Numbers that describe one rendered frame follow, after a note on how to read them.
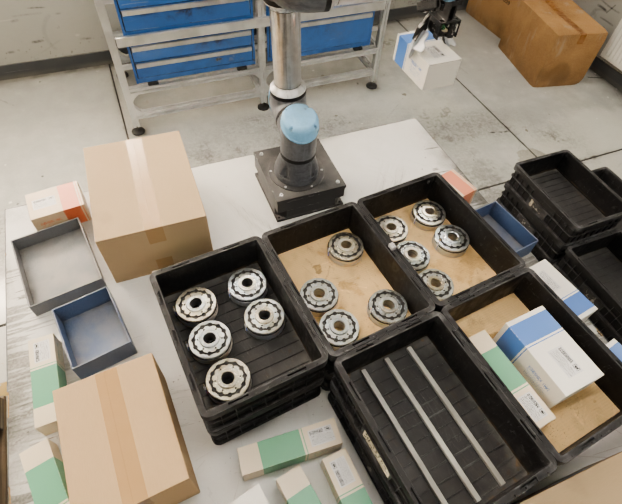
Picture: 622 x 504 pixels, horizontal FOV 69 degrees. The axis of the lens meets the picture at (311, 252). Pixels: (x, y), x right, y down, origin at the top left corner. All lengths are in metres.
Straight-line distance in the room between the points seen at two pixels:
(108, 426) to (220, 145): 2.14
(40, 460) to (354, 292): 0.83
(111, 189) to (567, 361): 1.29
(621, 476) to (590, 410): 0.15
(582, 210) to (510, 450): 1.35
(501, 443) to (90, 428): 0.90
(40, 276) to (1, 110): 2.19
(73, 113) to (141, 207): 2.11
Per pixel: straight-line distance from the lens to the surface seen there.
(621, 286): 2.26
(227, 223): 1.56
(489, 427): 1.18
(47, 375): 1.34
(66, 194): 1.68
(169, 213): 1.35
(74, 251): 1.61
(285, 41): 1.40
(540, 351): 1.21
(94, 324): 1.43
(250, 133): 3.03
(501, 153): 3.23
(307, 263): 1.29
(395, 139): 1.94
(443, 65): 1.58
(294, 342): 1.16
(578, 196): 2.34
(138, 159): 1.53
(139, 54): 2.90
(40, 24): 3.76
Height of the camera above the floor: 1.87
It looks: 53 degrees down
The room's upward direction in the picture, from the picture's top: 5 degrees clockwise
